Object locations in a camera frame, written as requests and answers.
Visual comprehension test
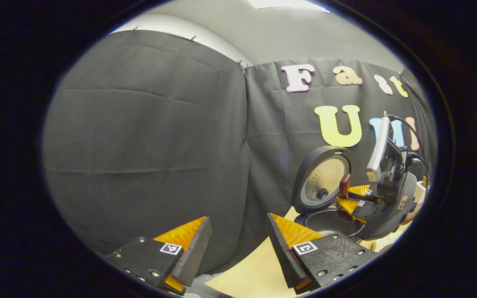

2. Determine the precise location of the grey rice cooker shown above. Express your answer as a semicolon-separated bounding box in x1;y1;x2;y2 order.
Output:
291;146;367;240

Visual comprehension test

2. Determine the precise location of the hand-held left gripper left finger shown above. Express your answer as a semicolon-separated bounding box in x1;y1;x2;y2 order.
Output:
105;216;213;295

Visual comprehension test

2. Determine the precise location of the black backdrop cloth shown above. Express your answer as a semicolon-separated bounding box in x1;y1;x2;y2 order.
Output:
42;30;438;274

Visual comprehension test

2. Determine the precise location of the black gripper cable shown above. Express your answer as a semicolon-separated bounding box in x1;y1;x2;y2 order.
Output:
388;115;429;187

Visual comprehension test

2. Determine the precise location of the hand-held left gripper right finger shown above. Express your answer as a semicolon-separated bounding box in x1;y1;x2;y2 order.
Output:
267;213;378;294

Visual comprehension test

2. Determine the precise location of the long ceiling light panel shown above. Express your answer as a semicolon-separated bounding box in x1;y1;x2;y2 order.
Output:
249;0;330;13

